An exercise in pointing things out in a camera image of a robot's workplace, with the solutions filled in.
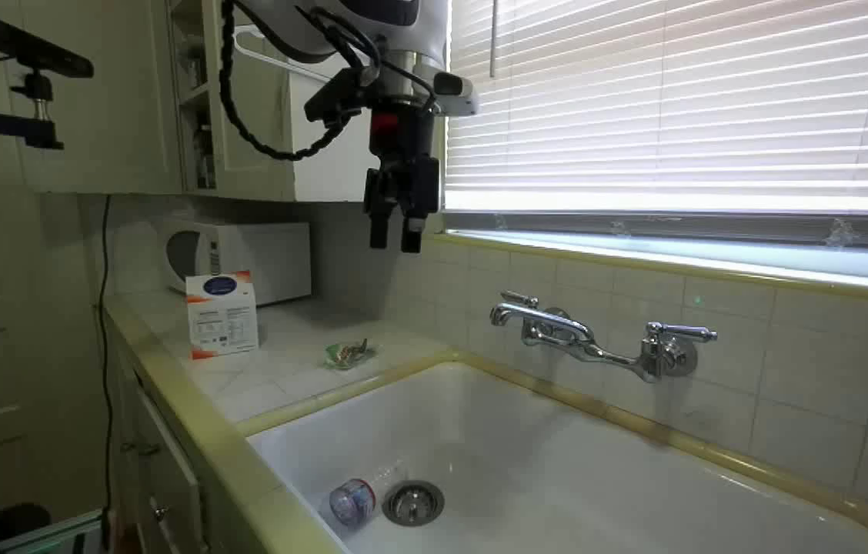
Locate black coiled robot cable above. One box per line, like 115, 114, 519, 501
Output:
215, 0, 358, 163

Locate black power cord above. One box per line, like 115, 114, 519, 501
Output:
93, 193, 119, 554

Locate chrome faucet with spout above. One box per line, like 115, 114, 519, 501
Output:
485, 299, 704, 384

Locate white window blinds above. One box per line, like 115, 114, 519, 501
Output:
440, 0, 868, 219

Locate white sink basin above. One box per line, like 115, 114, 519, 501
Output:
242, 358, 868, 554

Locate black camera on stand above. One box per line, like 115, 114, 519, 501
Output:
0, 5, 97, 154

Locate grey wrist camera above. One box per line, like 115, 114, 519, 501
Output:
427, 66, 479, 121

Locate white upper wall cabinet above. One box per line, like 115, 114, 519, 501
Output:
0, 0, 379, 207

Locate white countertop appliance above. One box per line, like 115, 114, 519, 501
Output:
154, 219, 317, 307

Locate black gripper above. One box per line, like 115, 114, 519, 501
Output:
361, 97, 446, 257

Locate black round object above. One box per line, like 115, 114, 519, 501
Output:
0, 497, 54, 544

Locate chrome tap lever handle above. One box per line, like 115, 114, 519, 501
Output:
644, 318, 723, 346
495, 289, 573, 324

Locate white and orange carton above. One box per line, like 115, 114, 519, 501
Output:
182, 268, 264, 363

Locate metal sink drain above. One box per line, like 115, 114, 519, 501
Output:
379, 476, 449, 529

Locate white lower cabinet drawers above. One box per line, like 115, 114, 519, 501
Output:
102, 324, 211, 554

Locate window sill frame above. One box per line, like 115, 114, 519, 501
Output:
436, 208, 868, 300

